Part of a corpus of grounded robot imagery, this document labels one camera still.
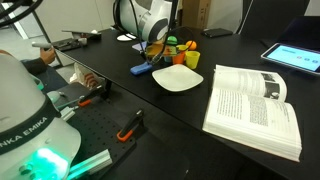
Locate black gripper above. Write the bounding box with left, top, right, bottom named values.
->
left=148, top=46, right=168, bottom=66

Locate blue sponge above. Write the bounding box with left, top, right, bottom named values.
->
left=129, top=61, right=153, bottom=76

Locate white square plate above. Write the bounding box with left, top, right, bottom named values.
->
left=151, top=63, right=204, bottom=93

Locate grey VR controller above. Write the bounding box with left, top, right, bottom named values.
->
left=31, top=41, right=54, bottom=52

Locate person's forearm dark sleeve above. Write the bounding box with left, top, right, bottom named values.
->
left=20, top=57, right=48, bottom=76

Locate person's hand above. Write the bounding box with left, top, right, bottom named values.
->
left=39, top=47, right=57, bottom=65

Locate orange cup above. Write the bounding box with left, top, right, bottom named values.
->
left=172, top=51, right=186, bottom=66

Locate purple UIST booklet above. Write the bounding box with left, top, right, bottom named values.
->
left=131, top=41, right=148, bottom=53

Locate green ball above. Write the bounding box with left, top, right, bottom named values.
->
left=166, top=35, right=179, bottom=46

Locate small yellow cup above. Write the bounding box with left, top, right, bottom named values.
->
left=175, top=44, right=190, bottom=53

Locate large yellow cup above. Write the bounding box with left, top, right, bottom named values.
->
left=184, top=50, right=201, bottom=70

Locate orange ball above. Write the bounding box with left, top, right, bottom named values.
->
left=185, top=40, right=198, bottom=51

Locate white round disc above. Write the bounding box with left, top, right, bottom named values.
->
left=116, top=33, right=137, bottom=42

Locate brown cardboard box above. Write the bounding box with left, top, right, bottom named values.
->
left=181, top=0, right=213, bottom=30

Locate black phone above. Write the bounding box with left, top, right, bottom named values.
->
left=201, top=27, right=234, bottom=38

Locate black orange clamp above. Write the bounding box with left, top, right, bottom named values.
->
left=77, top=84, right=106, bottom=108
left=116, top=109, right=145, bottom=143

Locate white red striped bag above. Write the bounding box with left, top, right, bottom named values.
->
left=73, top=63, right=101, bottom=88

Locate dark stand with white top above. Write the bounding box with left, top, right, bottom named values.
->
left=61, top=29, right=103, bottom=42

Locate black flat tray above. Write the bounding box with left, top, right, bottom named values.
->
left=49, top=37, right=88, bottom=52

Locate black perforated mounting board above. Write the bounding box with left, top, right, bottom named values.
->
left=54, top=99, right=138, bottom=174

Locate person's leg in jeans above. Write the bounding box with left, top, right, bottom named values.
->
left=33, top=66, right=71, bottom=93

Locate open white book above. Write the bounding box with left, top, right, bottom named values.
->
left=202, top=64, right=303, bottom=163

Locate white handheld device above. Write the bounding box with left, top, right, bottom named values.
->
left=46, top=90, right=62, bottom=104

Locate black office chair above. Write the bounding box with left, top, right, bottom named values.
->
left=239, top=0, right=311, bottom=39

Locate tablet with lit screen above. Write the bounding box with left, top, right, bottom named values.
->
left=260, top=42, right=320, bottom=76

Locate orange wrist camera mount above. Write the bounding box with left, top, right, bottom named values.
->
left=145, top=42, right=178, bottom=58

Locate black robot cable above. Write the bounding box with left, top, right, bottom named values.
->
left=113, top=0, right=198, bottom=64

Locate aluminium extrusion rail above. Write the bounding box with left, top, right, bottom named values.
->
left=66, top=148, right=113, bottom=180
left=59, top=106, right=76, bottom=122

